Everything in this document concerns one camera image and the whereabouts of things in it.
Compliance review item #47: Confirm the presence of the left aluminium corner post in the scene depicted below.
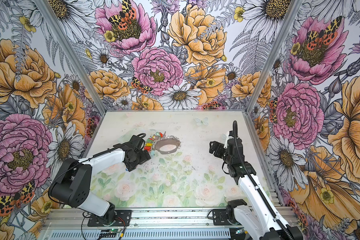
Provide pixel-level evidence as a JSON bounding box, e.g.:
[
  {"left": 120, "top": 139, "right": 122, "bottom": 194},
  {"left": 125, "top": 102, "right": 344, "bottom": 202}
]
[{"left": 35, "top": 1, "right": 107, "bottom": 117}]

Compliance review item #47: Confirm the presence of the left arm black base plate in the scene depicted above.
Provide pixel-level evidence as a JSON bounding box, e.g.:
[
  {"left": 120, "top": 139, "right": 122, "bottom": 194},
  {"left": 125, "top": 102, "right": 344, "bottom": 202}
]
[{"left": 87, "top": 210, "right": 133, "bottom": 227}]

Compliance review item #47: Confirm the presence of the right aluminium corner post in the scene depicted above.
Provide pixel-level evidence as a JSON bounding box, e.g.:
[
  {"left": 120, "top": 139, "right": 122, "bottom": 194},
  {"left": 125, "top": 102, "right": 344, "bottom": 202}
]
[{"left": 245, "top": 0, "right": 303, "bottom": 115}]

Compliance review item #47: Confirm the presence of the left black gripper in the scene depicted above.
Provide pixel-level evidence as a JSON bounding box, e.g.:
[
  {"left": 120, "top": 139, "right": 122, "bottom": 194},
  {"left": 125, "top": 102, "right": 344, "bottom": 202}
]
[{"left": 123, "top": 149, "right": 151, "bottom": 172}]

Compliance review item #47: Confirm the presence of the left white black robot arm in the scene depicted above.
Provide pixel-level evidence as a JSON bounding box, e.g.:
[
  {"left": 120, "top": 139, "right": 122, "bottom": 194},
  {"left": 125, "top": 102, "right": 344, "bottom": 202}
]
[{"left": 48, "top": 133, "right": 151, "bottom": 226}]

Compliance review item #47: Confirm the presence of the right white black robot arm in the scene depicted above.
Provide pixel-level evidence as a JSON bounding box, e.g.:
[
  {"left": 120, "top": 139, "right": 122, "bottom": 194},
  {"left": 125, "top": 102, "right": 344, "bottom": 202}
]
[{"left": 209, "top": 121, "right": 304, "bottom": 240}]

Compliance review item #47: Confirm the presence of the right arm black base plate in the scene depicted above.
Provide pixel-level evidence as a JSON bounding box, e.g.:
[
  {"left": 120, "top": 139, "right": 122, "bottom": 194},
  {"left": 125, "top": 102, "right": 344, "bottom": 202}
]
[{"left": 212, "top": 209, "right": 233, "bottom": 226}]

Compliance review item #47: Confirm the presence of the aluminium corner post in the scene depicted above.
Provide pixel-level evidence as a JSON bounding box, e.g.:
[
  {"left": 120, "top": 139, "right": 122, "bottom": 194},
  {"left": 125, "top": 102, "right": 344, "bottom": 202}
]
[
  {"left": 245, "top": 0, "right": 303, "bottom": 115},
  {"left": 35, "top": 1, "right": 107, "bottom": 117}
]

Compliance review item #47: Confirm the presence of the aluminium front rail frame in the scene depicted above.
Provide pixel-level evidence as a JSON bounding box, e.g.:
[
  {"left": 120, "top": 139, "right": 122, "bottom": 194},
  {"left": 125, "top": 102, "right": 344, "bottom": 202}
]
[{"left": 37, "top": 206, "right": 301, "bottom": 240}]

